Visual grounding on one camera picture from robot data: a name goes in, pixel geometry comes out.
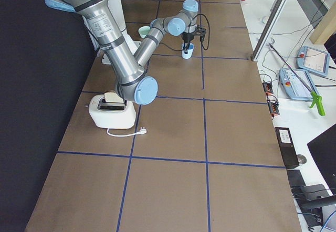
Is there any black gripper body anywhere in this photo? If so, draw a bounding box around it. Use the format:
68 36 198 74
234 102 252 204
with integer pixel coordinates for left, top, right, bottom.
181 31 195 45

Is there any light blue cup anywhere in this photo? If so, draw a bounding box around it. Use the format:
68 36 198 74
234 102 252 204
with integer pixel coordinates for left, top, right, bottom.
181 43 194 54
182 50 193 59

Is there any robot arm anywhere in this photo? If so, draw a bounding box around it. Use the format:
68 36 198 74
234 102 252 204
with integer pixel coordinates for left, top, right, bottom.
45 0 198 105

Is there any green bowl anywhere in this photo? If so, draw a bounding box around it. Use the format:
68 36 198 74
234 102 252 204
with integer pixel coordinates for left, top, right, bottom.
138 26 151 39

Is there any bread slice in toaster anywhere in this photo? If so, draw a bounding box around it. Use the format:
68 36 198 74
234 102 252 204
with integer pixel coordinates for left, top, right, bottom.
104 91 124 103

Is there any orange black connector block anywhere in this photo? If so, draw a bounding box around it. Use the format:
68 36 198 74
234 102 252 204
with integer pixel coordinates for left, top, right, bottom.
262 81 280 118

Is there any cream toaster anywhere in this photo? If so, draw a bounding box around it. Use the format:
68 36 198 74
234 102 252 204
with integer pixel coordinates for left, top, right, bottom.
89 94 136 129

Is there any teach pendant near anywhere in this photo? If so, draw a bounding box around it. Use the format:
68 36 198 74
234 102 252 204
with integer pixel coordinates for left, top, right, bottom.
279 68 319 101

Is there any teach pendant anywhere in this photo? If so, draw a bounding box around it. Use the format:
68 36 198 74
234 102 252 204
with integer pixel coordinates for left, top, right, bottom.
279 68 319 101
297 46 330 77

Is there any teach pendant far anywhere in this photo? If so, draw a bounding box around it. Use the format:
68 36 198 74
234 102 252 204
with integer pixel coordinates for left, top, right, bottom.
297 46 330 77

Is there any black box with label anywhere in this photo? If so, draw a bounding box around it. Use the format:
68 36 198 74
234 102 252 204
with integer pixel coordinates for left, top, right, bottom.
275 127 299 169

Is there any black monitor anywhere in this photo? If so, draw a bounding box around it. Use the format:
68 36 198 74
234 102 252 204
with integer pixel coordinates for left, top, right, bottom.
308 126 335 194

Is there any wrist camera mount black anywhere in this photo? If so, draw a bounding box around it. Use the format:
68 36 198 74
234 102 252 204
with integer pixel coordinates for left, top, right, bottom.
195 25 207 43

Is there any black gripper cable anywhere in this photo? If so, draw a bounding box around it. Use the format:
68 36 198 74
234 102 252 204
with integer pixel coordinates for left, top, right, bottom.
160 13 211 51

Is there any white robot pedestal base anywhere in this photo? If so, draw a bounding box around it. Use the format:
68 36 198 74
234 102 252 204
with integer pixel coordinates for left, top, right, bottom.
83 0 140 65

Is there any aluminium frame post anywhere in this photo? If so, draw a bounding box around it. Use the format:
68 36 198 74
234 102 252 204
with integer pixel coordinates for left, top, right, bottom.
251 0 287 62

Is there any green handled reacher grabber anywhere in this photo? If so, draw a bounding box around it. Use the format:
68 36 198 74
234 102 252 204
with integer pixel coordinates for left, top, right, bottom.
268 43 326 116

